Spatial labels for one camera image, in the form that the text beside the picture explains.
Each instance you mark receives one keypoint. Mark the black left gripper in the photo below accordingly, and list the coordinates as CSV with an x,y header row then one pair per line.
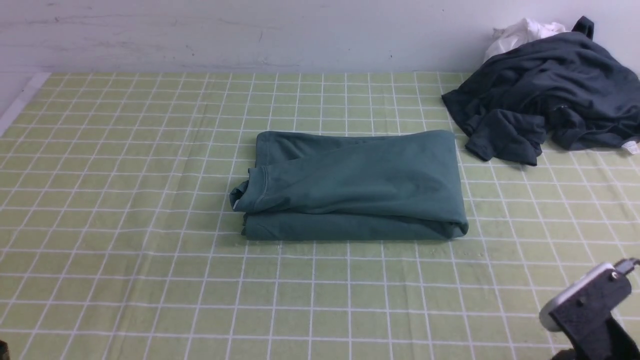
x,y
4,350

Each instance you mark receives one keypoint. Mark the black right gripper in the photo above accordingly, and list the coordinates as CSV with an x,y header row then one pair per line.
x,y
587,320

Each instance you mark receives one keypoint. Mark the green long-sleeve shirt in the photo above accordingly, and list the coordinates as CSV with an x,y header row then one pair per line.
x,y
323,188

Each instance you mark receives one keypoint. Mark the green checkered tablecloth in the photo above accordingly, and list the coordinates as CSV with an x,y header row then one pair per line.
x,y
118,241

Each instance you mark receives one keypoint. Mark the dark grey crumpled garment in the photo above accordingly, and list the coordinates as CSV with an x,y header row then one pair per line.
x,y
565,87

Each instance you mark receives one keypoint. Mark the white crumpled garment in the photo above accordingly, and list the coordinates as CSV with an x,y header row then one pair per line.
x,y
524,31

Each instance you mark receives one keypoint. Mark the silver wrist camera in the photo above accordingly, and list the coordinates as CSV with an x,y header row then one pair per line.
x,y
621,268

